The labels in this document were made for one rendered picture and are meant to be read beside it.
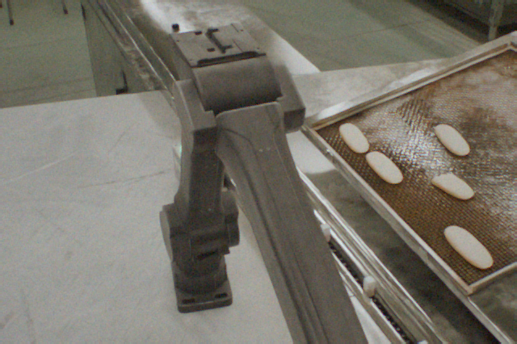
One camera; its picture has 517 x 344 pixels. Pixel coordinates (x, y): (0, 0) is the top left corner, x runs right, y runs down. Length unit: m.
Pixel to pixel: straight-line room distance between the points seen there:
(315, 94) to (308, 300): 1.12
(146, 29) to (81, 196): 0.57
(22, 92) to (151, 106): 2.07
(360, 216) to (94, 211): 0.49
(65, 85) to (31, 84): 0.18
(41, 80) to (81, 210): 2.45
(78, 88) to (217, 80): 2.95
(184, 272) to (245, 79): 0.48
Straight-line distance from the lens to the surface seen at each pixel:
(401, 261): 1.15
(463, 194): 1.15
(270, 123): 0.60
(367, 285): 1.03
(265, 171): 0.57
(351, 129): 1.30
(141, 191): 1.31
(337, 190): 1.29
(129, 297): 1.09
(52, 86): 3.62
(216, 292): 1.06
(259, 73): 0.63
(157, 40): 1.67
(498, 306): 1.01
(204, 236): 0.96
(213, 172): 0.82
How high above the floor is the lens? 1.58
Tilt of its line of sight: 35 degrees down
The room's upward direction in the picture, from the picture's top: 1 degrees counter-clockwise
